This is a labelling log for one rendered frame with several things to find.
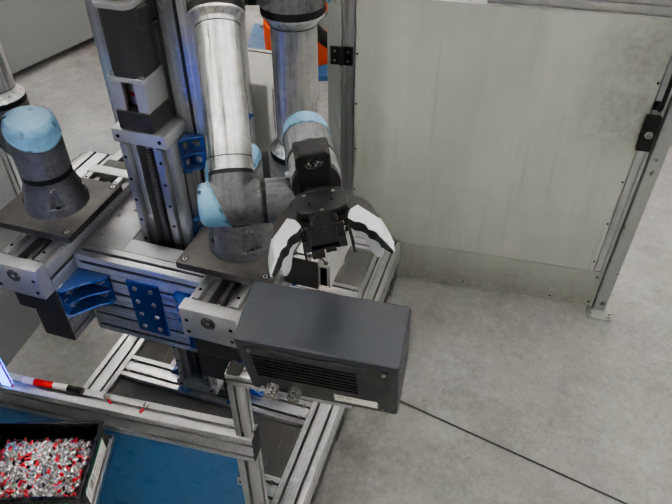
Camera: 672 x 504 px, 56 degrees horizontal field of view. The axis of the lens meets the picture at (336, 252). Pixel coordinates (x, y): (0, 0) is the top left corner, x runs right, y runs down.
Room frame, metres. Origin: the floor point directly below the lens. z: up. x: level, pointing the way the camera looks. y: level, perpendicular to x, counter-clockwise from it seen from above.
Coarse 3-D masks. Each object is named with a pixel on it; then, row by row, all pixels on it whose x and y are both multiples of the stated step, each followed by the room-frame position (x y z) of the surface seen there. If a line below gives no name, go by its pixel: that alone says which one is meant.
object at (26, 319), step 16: (0, 160) 1.88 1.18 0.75; (0, 176) 1.85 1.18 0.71; (0, 192) 1.83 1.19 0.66; (0, 208) 1.80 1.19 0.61; (0, 240) 1.74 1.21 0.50; (0, 288) 1.66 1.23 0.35; (0, 304) 1.63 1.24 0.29; (16, 304) 1.69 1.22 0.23; (0, 320) 1.60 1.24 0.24; (16, 320) 1.66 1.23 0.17; (32, 320) 1.73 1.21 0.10; (0, 336) 1.57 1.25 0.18; (16, 336) 1.63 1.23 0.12; (0, 352) 1.54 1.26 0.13; (16, 352) 1.60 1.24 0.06
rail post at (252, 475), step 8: (240, 464) 0.71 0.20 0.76; (248, 464) 0.70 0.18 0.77; (256, 464) 0.70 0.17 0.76; (240, 472) 0.71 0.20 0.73; (248, 472) 0.71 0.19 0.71; (256, 472) 0.70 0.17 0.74; (248, 480) 0.71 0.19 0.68; (256, 480) 0.70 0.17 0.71; (264, 480) 0.73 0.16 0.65; (248, 488) 0.70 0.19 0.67; (256, 488) 0.70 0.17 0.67; (264, 488) 0.72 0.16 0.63; (248, 496) 0.70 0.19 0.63; (256, 496) 0.70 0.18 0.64; (264, 496) 0.72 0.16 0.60
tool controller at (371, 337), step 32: (256, 288) 0.73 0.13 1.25; (288, 288) 0.72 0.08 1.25; (256, 320) 0.67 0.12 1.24; (288, 320) 0.67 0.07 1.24; (320, 320) 0.67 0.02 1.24; (352, 320) 0.66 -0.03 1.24; (384, 320) 0.66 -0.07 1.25; (256, 352) 0.64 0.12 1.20; (288, 352) 0.62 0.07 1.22; (320, 352) 0.61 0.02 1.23; (352, 352) 0.61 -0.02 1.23; (384, 352) 0.61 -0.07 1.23; (256, 384) 0.68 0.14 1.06; (288, 384) 0.66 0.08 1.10; (320, 384) 0.63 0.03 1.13; (352, 384) 0.61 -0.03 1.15; (384, 384) 0.60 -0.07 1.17
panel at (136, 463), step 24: (0, 408) 0.86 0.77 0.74; (120, 456) 0.79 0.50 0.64; (144, 456) 0.78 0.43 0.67; (168, 456) 0.76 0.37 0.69; (192, 456) 0.75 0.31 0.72; (216, 456) 0.74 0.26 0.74; (120, 480) 0.80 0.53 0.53; (144, 480) 0.78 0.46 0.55; (168, 480) 0.77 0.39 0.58; (192, 480) 0.75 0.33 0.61; (216, 480) 0.74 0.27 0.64; (240, 480) 0.72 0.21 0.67
